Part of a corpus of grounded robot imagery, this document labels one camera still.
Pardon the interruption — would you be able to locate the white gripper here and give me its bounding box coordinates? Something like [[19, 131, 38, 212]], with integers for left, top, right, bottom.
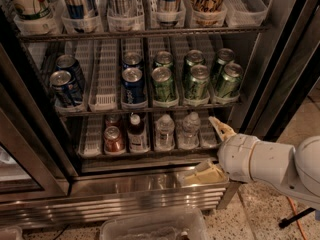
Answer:
[[178, 116, 259, 186]]

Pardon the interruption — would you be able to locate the clear water bottle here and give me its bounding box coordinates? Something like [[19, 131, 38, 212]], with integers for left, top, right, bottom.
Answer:
[[155, 114, 175, 151], [179, 112, 201, 150]]

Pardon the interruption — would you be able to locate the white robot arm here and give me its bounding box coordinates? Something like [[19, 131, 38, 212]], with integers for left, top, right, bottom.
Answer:
[[178, 117, 320, 210]]

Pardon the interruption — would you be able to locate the dark juice bottle white label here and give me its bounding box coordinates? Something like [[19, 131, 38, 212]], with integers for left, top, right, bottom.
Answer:
[[127, 114, 149, 153]]

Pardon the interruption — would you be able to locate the stainless steel fridge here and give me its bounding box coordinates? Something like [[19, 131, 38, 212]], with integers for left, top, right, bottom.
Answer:
[[0, 0, 320, 229]]

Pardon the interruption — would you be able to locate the empty white shelf tray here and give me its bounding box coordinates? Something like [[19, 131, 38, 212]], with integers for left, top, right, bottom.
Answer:
[[88, 39, 118, 112]]

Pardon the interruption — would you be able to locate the clear plastic bin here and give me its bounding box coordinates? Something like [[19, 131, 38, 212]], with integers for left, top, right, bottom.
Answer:
[[99, 207, 210, 240]]

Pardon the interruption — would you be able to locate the green soda can right front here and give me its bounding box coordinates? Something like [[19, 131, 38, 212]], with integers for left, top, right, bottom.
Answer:
[[214, 63, 243, 98]]

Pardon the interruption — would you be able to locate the green soda can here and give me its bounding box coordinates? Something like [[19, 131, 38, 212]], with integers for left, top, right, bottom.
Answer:
[[184, 64, 210, 100], [153, 51, 174, 69], [151, 67, 177, 102], [182, 49, 205, 80], [214, 63, 243, 98], [211, 48, 235, 85]]

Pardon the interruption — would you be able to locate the green soda can middle front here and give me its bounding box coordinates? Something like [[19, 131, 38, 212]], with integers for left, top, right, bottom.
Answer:
[[184, 64, 210, 100]]

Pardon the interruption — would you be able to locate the black stand leg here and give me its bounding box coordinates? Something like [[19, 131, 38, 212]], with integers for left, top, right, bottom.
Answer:
[[279, 208, 315, 229]]

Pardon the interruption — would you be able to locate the green soda can right back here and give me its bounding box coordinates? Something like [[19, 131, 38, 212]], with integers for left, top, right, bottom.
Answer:
[[211, 48, 235, 85]]

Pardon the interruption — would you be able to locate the green soda can middle back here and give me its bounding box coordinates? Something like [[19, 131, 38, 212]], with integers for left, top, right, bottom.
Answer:
[[182, 49, 205, 80]]

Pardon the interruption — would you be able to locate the red soda can front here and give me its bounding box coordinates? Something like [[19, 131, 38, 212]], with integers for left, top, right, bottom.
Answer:
[[104, 126, 125, 155]]

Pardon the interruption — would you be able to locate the red soda can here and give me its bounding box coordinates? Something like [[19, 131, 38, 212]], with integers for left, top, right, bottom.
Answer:
[[105, 114, 122, 128], [104, 126, 125, 155]]

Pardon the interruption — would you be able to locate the blue pepsi can front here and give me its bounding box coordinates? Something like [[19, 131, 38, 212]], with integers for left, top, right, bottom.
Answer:
[[121, 68, 146, 104]]

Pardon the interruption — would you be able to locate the blue pepsi can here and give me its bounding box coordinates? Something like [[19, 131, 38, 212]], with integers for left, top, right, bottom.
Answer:
[[122, 52, 144, 69], [121, 68, 146, 104]]

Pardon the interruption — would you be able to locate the red soda can back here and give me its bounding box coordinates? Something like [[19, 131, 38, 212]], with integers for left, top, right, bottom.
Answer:
[[105, 114, 122, 128]]

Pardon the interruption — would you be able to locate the blue pepsi can back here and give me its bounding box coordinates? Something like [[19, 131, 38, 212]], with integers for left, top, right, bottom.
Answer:
[[122, 52, 144, 69]]

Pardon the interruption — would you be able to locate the empty white bottom tray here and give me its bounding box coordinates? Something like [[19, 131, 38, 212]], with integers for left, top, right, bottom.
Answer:
[[78, 116, 103, 158]]

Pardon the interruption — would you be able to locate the empty clear top tray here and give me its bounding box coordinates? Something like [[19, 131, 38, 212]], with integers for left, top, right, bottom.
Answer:
[[224, 0, 267, 27]]

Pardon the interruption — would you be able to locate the brown tan tall can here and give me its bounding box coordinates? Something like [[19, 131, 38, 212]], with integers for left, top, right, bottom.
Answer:
[[189, 0, 223, 26]]

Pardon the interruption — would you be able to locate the blue red bull can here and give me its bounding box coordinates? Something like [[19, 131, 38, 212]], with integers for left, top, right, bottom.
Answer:
[[157, 0, 181, 27]]

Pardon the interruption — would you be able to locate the blue soda can far-left front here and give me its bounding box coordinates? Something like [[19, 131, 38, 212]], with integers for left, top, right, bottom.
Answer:
[[50, 70, 83, 107]]

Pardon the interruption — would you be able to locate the blue soda can far-left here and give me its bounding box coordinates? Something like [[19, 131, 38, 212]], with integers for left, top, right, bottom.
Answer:
[[50, 70, 83, 107], [56, 54, 85, 91]]

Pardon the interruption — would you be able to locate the blue soda can far-left back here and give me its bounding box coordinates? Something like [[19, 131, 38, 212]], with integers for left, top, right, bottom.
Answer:
[[56, 54, 85, 91]]

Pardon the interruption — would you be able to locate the small clear container corner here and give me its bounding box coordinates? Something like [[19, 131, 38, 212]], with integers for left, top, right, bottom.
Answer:
[[0, 226, 24, 240]]

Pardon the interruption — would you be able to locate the orange cable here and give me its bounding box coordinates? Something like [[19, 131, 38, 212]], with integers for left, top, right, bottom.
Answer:
[[286, 197, 308, 240]]

